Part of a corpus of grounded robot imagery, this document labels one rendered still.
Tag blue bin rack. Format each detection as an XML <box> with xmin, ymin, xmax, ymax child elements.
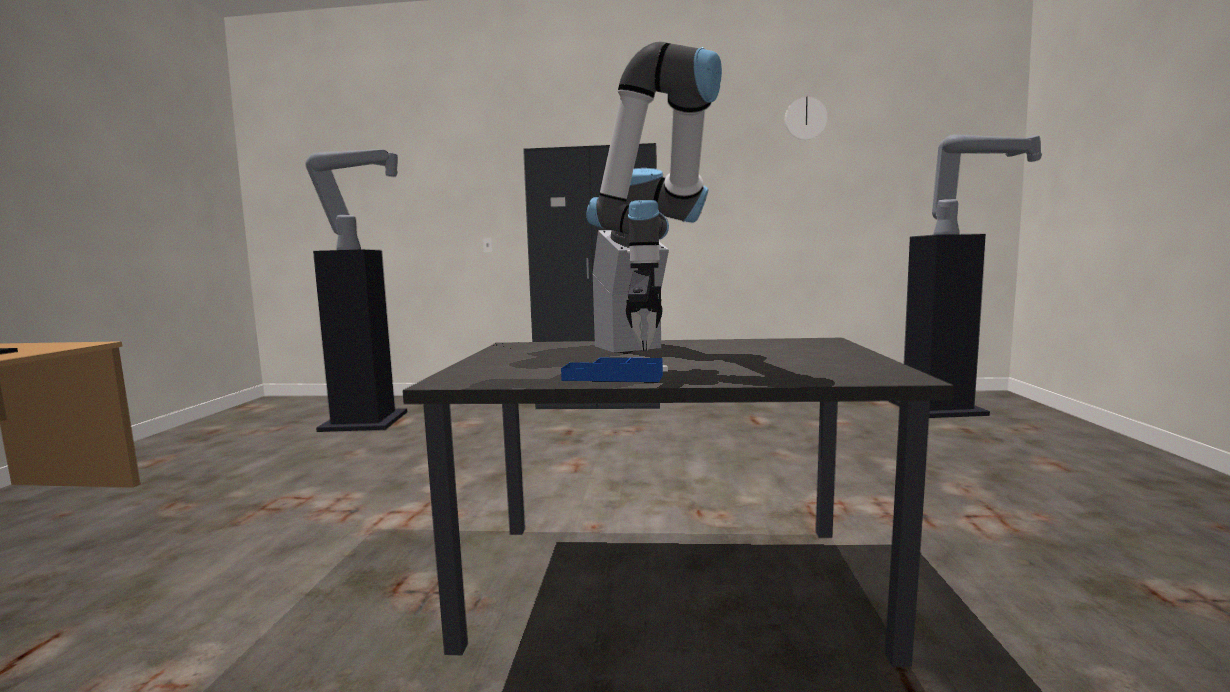
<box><xmin>561</xmin><ymin>358</ymin><xmax>663</xmax><ymax>382</ymax></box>

